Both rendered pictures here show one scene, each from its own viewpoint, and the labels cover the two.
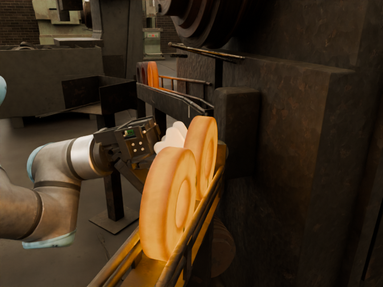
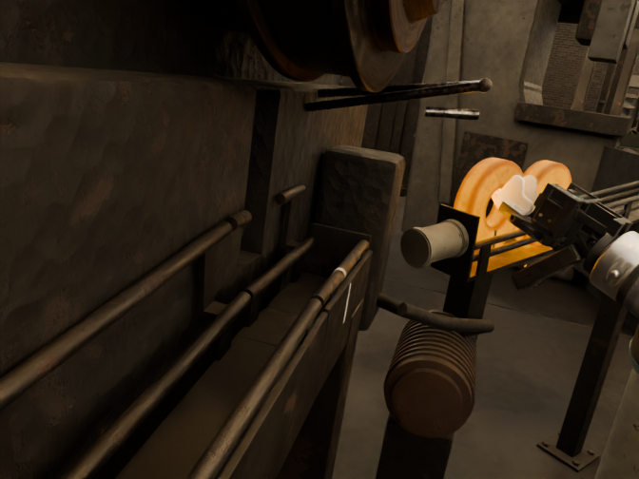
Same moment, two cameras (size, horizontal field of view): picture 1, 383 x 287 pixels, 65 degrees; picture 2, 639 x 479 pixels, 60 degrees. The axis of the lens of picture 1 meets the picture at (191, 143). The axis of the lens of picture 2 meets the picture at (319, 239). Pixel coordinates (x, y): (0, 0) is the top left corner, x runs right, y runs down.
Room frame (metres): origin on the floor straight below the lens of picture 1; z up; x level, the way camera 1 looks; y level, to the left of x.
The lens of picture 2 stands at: (1.40, 0.25, 0.89)
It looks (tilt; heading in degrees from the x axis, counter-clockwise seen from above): 17 degrees down; 213
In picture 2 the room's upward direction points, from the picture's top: 8 degrees clockwise
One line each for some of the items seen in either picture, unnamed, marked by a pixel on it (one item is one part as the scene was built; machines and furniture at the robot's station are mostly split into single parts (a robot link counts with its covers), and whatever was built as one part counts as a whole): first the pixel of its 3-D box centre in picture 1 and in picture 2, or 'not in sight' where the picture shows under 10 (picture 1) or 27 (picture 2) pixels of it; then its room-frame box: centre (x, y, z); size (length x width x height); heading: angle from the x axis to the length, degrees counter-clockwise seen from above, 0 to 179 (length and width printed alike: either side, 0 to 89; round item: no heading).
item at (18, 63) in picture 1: (51, 79); not in sight; (3.34, 1.54, 0.39); 1.03 x 0.83 x 0.79; 114
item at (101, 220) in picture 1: (106, 154); not in sight; (1.35, 0.41, 0.36); 0.26 x 0.20 x 0.72; 55
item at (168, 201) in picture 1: (172, 201); (540, 203); (0.36, 0.03, 0.72); 0.16 x 0.03 x 0.16; 164
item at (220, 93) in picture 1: (235, 132); (350, 237); (0.76, -0.12, 0.68); 0.11 x 0.08 x 0.24; 110
